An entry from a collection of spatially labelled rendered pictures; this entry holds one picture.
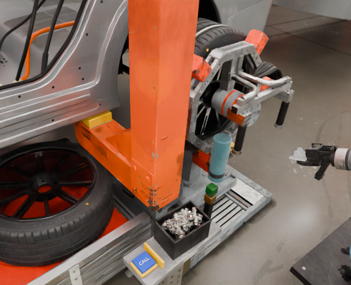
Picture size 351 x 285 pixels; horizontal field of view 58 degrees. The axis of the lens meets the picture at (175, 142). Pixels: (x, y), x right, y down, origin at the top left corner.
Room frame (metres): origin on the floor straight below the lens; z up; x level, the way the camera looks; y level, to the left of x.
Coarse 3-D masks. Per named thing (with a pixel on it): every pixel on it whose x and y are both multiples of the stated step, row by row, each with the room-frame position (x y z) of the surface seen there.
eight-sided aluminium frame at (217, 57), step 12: (216, 48) 1.37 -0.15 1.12; (228, 48) 1.40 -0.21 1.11; (240, 48) 1.40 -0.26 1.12; (252, 48) 1.45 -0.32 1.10; (216, 60) 1.29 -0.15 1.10; (228, 60) 1.34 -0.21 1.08; (252, 60) 1.49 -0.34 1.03; (252, 72) 1.58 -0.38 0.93; (192, 84) 1.25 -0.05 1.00; (204, 84) 1.24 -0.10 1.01; (192, 96) 1.20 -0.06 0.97; (192, 108) 1.20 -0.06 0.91; (192, 120) 1.20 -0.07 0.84; (192, 132) 1.21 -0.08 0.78; (228, 132) 1.46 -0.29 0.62; (204, 144) 1.28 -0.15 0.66
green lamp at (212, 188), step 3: (210, 183) 1.00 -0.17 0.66; (213, 183) 1.00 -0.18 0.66; (207, 186) 0.98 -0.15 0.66; (210, 186) 0.98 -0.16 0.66; (213, 186) 0.98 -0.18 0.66; (216, 186) 0.98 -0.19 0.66; (207, 189) 0.97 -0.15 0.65; (210, 189) 0.96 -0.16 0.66; (213, 189) 0.96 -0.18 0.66; (216, 189) 0.98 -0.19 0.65; (207, 192) 0.97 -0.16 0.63; (210, 192) 0.96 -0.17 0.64; (213, 192) 0.96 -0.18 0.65; (216, 192) 0.98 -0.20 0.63; (210, 195) 0.96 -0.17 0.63; (213, 195) 0.96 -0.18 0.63
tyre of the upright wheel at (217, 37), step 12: (204, 24) 1.51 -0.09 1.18; (216, 24) 1.53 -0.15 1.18; (204, 36) 1.39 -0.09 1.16; (216, 36) 1.40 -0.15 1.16; (228, 36) 1.46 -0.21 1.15; (240, 36) 1.52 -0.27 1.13; (204, 48) 1.34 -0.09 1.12; (228, 120) 1.55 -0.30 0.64; (216, 132) 1.49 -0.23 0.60; (192, 144) 1.34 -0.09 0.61
